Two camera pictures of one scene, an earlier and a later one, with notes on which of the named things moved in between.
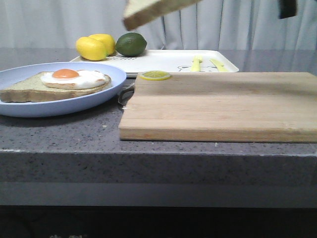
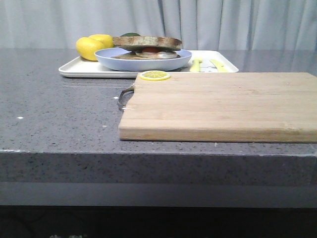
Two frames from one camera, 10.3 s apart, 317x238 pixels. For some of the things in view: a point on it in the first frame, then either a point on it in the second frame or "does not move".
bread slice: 134,10 -> 135,42
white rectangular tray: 173,61 -> 200,61
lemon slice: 155,75 does not move
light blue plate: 79,102 -> 105,57
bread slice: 34,89 -> 131,56
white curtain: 214,25 does not move
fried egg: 71,79 -> 154,52
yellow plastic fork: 196,66 does not move
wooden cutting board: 222,107 does not move
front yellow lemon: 89,48 does not move
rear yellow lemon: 107,40 does not move
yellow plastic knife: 220,67 does not move
